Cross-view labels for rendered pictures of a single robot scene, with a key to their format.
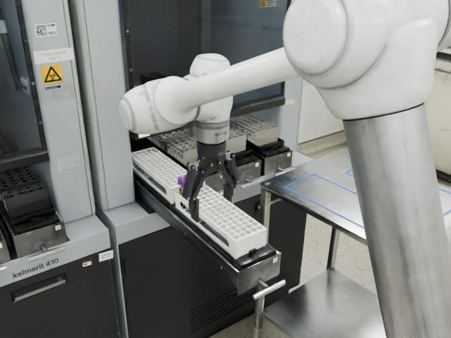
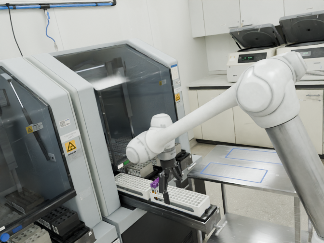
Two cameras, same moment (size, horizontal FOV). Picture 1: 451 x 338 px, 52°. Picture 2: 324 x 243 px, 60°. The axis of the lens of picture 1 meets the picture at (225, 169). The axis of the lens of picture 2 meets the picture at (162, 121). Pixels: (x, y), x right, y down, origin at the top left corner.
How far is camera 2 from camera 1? 34 cm
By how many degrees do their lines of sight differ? 15
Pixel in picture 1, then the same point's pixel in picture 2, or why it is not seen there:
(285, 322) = not seen: outside the picture
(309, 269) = not seen: hidden behind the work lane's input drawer
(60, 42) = (72, 128)
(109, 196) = (107, 207)
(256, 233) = (205, 200)
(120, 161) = (110, 184)
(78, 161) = (89, 192)
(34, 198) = (71, 221)
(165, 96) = (152, 141)
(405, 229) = (310, 167)
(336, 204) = (231, 174)
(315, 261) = not seen: hidden behind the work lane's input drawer
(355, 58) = (276, 101)
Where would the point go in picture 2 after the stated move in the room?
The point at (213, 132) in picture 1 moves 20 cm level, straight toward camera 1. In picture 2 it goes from (169, 153) to (186, 170)
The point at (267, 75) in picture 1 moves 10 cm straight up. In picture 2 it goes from (204, 117) to (200, 91)
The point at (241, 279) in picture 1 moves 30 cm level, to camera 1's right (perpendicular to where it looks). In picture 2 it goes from (207, 227) to (266, 207)
